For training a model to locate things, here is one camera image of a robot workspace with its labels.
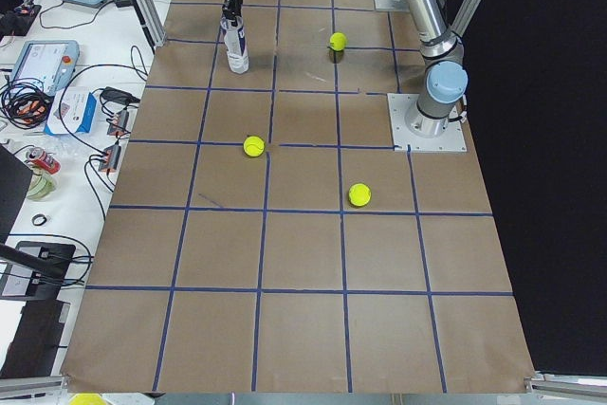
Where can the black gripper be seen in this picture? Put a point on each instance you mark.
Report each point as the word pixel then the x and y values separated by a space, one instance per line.
pixel 231 3

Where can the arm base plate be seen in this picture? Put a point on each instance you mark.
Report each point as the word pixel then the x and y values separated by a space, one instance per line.
pixel 391 5
pixel 412 132

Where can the tennis ball near torn tape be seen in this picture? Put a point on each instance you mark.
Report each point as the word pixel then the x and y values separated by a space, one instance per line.
pixel 254 146

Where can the red soda can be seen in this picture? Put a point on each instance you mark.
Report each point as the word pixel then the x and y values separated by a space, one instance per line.
pixel 40 158

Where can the green tape roll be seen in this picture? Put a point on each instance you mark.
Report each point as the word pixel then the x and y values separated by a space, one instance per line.
pixel 42 184

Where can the clear tennis ball can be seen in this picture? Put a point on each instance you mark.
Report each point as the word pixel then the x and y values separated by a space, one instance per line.
pixel 235 42

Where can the near teach pendant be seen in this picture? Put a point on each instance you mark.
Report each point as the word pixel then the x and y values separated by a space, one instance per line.
pixel 48 64

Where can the tennis ball near base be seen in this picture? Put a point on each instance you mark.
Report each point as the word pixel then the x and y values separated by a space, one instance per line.
pixel 338 42

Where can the middle tennis ball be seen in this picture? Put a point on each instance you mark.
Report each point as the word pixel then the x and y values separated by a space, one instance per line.
pixel 359 195

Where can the black power adapter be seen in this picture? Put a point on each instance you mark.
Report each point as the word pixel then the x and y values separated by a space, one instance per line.
pixel 119 96

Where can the brown paper table cover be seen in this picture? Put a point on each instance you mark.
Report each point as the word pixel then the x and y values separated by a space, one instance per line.
pixel 220 272

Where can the blue white box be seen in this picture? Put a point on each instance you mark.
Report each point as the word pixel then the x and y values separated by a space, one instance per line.
pixel 72 110

